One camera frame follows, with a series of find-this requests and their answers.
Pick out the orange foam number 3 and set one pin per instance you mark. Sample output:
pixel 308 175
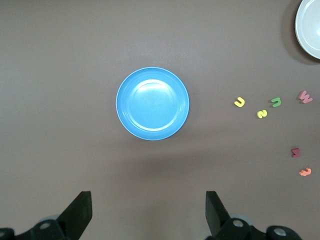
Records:
pixel 305 172

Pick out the yellow foam letter U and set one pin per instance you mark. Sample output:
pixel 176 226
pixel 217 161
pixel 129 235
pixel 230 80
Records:
pixel 239 103

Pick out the beige plate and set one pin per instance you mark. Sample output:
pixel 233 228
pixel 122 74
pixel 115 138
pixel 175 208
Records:
pixel 311 27

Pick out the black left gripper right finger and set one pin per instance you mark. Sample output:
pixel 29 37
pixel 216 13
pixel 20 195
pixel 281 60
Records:
pixel 217 220

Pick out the green foam letter U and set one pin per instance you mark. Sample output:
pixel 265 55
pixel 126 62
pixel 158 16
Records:
pixel 276 103

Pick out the maroon foam letter M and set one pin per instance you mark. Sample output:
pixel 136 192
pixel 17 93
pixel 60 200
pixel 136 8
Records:
pixel 295 152

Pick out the blue plate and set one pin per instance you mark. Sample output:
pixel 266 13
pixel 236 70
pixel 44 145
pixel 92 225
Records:
pixel 152 105

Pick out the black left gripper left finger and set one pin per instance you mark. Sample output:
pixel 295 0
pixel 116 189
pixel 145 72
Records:
pixel 75 215

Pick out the pink foam letter W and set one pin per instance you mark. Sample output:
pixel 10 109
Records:
pixel 305 98

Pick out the yellow foam letter S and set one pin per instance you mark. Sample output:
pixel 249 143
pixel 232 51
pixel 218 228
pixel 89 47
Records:
pixel 261 114

